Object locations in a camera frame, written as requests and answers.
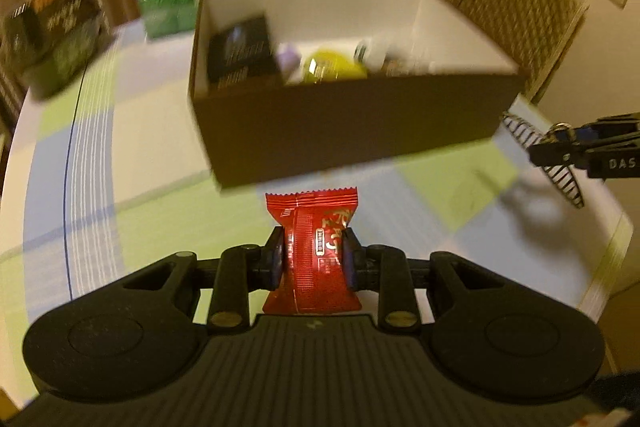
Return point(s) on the green carton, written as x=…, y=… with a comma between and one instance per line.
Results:
x=170, y=9

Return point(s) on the yellow snack packet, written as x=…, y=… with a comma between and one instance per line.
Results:
x=332, y=67

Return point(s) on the chair with quilted cover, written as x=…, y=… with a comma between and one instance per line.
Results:
x=520, y=17

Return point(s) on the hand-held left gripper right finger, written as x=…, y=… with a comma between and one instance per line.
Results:
x=351, y=262

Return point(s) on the desktop with checked tablecloth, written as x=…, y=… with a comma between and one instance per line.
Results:
x=150, y=187

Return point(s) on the red snack packet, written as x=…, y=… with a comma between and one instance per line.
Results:
x=315, y=247

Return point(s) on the purple tube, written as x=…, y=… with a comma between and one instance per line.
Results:
x=289, y=59

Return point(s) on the cream hair claw clip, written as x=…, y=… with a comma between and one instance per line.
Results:
x=562, y=184

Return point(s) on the white folding comb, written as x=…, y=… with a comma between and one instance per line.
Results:
x=371, y=52

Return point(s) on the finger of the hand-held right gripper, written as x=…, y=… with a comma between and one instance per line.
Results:
x=610, y=129
x=565, y=154

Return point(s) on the black instant noodle bowl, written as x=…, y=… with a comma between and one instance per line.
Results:
x=55, y=37

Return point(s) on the black shaver box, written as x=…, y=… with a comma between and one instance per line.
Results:
x=242, y=52

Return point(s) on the brown cardboard box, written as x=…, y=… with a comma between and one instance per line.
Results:
x=350, y=127

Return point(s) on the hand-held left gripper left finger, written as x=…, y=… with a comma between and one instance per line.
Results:
x=276, y=259

